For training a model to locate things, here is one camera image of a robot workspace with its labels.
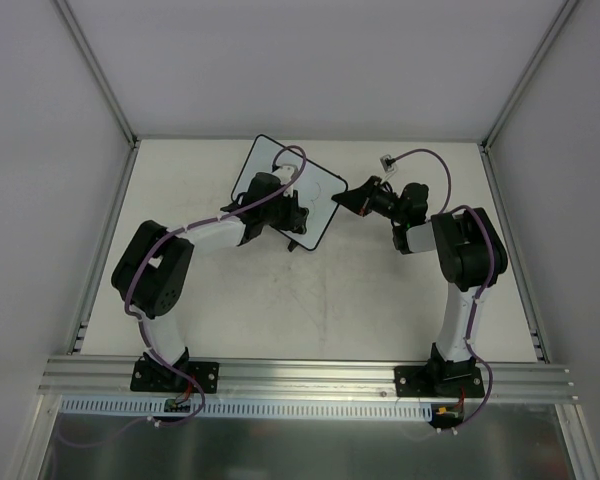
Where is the left aluminium corner post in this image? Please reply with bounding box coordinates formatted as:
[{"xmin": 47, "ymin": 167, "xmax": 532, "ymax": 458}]
[{"xmin": 51, "ymin": 0, "xmax": 138, "ymax": 147}]

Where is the white slotted cable duct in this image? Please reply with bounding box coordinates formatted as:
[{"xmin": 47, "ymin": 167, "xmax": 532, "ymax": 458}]
[{"xmin": 59, "ymin": 395, "xmax": 433, "ymax": 423}]

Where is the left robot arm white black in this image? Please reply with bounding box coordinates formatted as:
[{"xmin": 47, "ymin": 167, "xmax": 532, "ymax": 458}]
[{"xmin": 111, "ymin": 166, "xmax": 309, "ymax": 393}]

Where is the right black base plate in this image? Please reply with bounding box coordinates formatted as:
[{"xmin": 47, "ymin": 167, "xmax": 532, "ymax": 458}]
[{"xmin": 393, "ymin": 365, "xmax": 485, "ymax": 399}]

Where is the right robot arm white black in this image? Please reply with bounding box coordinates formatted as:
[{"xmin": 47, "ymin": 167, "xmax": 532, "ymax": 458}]
[{"xmin": 332, "ymin": 176, "xmax": 508, "ymax": 398}]

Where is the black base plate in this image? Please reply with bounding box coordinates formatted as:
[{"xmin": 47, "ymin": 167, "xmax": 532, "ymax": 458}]
[
  {"xmin": 393, "ymin": 365, "xmax": 485, "ymax": 399},
  {"xmin": 130, "ymin": 356, "xmax": 220, "ymax": 394}
]

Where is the white whiteboard black frame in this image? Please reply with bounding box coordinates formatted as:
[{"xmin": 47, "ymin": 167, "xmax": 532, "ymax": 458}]
[{"xmin": 231, "ymin": 134, "xmax": 348, "ymax": 251}]

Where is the aluminium corner post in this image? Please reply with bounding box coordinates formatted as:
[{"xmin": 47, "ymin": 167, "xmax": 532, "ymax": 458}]
[
  {"xmin": 481, "ymin": 0, "xmax": 581, "ymax": 151},
  {"xmin": 51, "ymin": 0, "xmax": 138, "ymax": 147}
]

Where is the right aluminium corner post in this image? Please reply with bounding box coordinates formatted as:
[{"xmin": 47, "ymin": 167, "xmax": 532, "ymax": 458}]
[{"xmin": 481, "ymin": 0, "xmax": 581, "ymax": 151}]

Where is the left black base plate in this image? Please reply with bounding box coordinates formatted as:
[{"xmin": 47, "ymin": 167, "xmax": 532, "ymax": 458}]
[{"xmin": 130, "ymin": 356, "xmax": 220, "ymax": 394}]

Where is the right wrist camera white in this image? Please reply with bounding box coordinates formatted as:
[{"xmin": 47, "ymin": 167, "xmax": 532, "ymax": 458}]
[{"xmin": 380, "ymin": 155, "xmax": 397, "ymax": 182}]

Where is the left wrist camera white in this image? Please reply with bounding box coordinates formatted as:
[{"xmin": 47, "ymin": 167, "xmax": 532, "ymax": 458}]
[{"xmin": 272, "ymin": 165, "xmax": 298, "ymax": 198}]

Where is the right whiteboard foot black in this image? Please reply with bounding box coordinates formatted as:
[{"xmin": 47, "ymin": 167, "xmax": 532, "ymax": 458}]
[{"xmin": 287, "ymin": 240, "xmax": 299, "ymax": 252}]

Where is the aluminium front rail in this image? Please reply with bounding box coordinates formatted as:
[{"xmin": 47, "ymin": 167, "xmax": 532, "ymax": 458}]
[{"xmin": 37, "ymin": 355, "xmax": 579, "ymax": 404}]

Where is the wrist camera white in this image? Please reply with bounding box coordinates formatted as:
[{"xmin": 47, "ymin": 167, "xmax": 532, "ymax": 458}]
[
  {"xmin": 272, "ymin": 165, "xmax": 298, "ymax": 198},
  {"xmin": 380, "ymin": 155, "xmax": 397, "ymax": 182}
]

